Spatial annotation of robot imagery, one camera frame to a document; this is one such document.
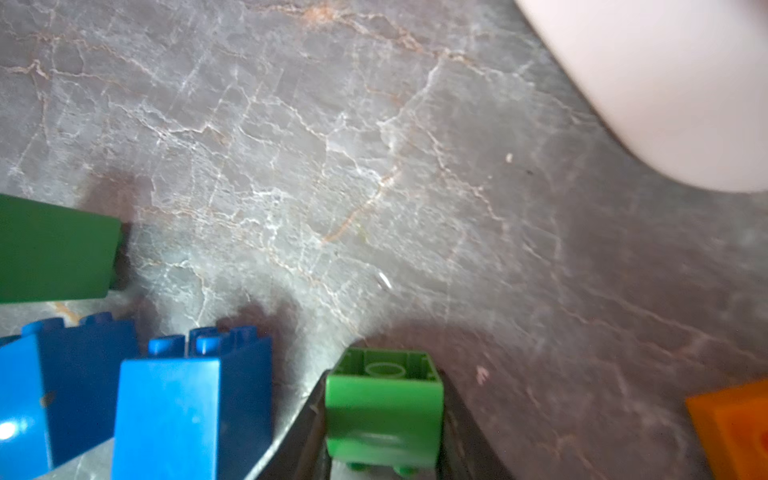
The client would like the orange lego brick lower pair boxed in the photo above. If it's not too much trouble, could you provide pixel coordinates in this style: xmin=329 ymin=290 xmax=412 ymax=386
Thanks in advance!
xmin=685 ymin=380 xmax=767 ymax=480

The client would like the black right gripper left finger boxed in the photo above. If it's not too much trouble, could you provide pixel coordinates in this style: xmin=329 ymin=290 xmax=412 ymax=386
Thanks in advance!
xmin=256 ymin=370 xmax=332 ymax=480

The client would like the white plastic bin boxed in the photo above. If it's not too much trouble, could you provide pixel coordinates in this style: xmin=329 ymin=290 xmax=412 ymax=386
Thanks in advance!
xmin=519 ymin=1 xmax=767 ymax=193

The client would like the blue lego brick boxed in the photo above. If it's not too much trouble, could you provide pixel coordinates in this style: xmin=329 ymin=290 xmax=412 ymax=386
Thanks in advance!
xmin=1 ymin=312 xmax=139 ymax=479
xmin=111 ymin=325 xmax=274 ymax=479

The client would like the green lego brick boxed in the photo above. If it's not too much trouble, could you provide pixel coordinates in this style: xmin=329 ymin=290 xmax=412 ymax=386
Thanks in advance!
xmin=324 ymin=347 xmax=445 ymax=477
xmin=1 ymin=194 xmax=123 ymax=304

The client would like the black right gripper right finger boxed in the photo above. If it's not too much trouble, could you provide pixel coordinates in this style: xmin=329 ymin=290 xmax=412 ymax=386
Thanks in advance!
xmin=436 ymin=369 xmax=515 ymax=480

